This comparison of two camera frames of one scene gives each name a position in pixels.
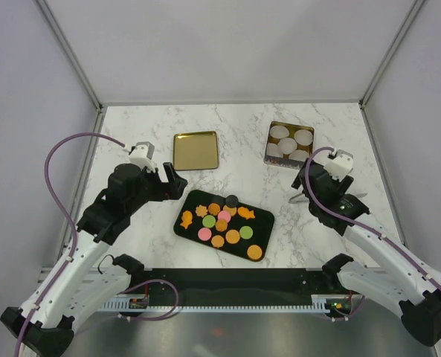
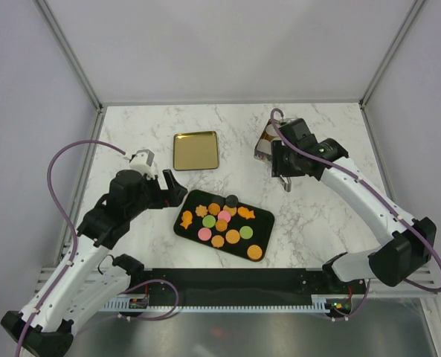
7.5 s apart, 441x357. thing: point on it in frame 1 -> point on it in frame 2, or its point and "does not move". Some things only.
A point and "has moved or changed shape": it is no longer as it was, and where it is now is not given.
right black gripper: (342, 187) -> (277, 168)
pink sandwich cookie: (224, 215) does not move
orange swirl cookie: (221, 225) does not move
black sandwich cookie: (231, 201) does not move
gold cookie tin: (288, 145) has moved or changed shape
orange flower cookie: (201, 210) does not move
